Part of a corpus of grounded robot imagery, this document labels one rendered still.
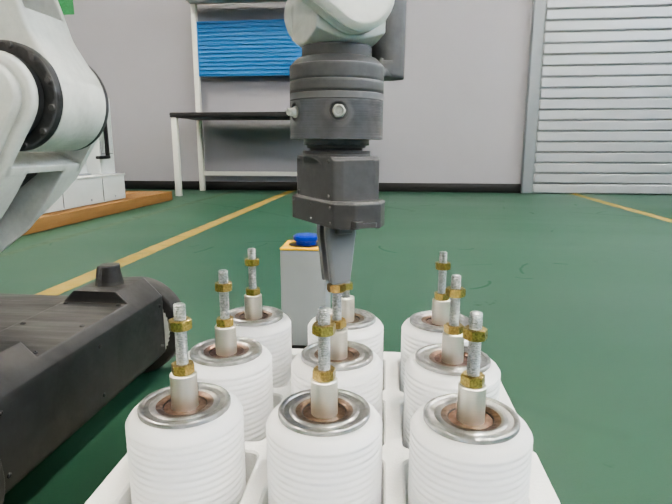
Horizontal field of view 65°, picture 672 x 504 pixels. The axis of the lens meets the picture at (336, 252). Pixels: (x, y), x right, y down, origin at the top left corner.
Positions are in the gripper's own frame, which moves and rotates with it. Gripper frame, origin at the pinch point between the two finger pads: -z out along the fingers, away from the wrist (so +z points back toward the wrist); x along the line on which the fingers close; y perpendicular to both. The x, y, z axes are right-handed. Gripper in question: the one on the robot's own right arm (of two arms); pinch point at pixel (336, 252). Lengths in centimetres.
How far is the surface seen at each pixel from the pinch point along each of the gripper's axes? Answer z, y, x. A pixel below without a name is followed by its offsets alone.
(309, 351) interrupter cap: -10.8, 2.1, 1.9
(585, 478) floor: -36, -39, -3
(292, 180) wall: -26, -203, 467
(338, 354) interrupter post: -10.4, 0.3, -1.1
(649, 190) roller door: -31, -483, 256
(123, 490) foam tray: -18.3, 21.4, -1.9
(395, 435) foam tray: -18.1, -3.7, -5.9
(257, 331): -11.5, 4.2, 11.9
